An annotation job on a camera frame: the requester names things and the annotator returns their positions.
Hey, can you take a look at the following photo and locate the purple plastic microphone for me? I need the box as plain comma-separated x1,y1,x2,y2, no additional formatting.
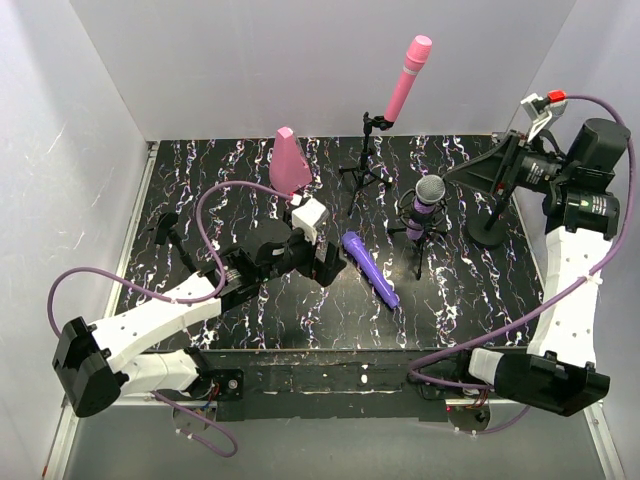
341,231,399,309

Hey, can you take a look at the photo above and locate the purple glitter microphone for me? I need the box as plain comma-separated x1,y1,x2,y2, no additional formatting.
406,174,446,242

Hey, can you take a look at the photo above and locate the black round-base mic stand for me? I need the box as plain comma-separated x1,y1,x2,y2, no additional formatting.
465,186,515,250

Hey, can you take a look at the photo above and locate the black clip mic stand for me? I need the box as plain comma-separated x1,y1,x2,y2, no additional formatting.
154,212,198,274

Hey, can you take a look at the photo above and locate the black folding tripod stand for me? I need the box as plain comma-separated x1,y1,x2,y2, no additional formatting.
338,112,393,217

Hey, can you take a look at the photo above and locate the pink microphone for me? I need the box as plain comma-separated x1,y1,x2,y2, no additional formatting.
383,35,432,125

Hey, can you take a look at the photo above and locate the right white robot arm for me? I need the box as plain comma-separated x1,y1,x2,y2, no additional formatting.
445,118,630,417

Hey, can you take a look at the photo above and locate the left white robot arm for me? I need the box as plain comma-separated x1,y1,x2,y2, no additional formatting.
52,219,346,418

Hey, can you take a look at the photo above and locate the pink metronome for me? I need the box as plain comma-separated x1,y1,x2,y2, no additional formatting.
269,126,313,194

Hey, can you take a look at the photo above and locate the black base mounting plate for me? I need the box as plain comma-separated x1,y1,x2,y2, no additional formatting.
187,347,509,427

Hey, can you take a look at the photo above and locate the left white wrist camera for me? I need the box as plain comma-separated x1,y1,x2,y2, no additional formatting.
291,194,329,245

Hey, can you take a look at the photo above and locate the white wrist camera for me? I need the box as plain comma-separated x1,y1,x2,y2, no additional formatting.
520,90,568,142
291,194,329,245

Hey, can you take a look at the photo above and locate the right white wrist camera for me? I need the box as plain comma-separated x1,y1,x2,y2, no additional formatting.
520,90,568,142

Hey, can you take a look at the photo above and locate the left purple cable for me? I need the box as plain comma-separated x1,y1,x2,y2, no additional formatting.
47,180,304,457

